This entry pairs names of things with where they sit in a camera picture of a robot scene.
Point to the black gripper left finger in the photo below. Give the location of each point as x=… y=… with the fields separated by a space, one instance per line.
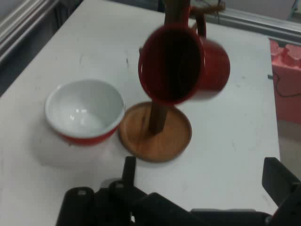
x=98 y=207

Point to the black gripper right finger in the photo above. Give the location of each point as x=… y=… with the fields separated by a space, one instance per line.
x=284 y=188

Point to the red enamel mug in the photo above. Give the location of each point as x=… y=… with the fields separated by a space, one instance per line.
x=214 y=66

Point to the wooden mug tree stand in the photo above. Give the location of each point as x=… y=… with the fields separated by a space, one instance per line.
x=155 y=143

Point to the red bowl white inside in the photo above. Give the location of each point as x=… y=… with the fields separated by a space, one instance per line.
x=82 y=110

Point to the pink foam packing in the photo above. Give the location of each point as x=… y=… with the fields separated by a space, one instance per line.
x=289 y=82

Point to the aluminium frame rail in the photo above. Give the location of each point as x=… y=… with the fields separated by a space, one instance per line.
x=263 y=23
x=18 y=26

